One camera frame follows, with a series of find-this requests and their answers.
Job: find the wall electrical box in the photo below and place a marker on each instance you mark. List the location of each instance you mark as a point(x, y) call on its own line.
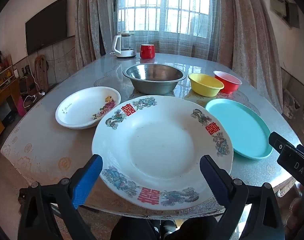
point(284, 3)

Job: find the red mug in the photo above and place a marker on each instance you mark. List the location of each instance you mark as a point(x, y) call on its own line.
point(147, 52)

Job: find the yellow plastic bowl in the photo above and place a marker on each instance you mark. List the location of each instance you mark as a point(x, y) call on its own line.
point(204, 83)

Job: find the white glass electric kettle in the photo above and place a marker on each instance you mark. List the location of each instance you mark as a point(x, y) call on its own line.
point(124, 52)

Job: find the barred window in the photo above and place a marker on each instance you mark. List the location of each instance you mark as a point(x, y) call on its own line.
point(164, 5)

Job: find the folded wooden chair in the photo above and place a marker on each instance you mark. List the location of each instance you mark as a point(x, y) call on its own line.
point(40, 72)

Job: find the white sheer curtain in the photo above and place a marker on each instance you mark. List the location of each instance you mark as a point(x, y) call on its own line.
point(166, 42)

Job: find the beige curtain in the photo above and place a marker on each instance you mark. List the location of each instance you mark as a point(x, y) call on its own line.
point(92, 25)
point(249, 42)

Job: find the black wall television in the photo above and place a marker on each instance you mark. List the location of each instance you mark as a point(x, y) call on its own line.
point(45, 27)

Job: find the white floral bowl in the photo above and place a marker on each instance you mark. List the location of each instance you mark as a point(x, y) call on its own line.
point(84, 107)

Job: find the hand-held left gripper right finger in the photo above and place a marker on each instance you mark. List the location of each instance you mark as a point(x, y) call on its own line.
point(214, 180)

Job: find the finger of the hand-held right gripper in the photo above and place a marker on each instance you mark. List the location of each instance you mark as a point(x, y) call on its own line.
point(276, 141)
point(295, 165)

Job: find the dark wooden low bench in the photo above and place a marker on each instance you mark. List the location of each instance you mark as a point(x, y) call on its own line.
point(50, 86)

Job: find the large white dragon-print plate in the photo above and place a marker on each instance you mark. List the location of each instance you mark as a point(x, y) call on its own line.
point(162, 150)

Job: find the red plastic bowl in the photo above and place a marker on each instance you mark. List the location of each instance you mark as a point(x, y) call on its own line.
point(231, 86)

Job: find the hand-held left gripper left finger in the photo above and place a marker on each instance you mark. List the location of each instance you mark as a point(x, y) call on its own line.
point(85, 182)

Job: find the wooden shelf cabinet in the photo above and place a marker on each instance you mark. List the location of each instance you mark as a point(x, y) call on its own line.
point(2, 92)

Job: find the pink bag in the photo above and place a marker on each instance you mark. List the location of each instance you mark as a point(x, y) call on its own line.
point(21, 106)

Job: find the stainless steel bowl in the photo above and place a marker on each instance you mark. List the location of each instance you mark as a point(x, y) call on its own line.
point(154, 76)

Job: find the teal plastic plate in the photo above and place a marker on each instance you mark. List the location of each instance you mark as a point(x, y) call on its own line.
point(241, 130)

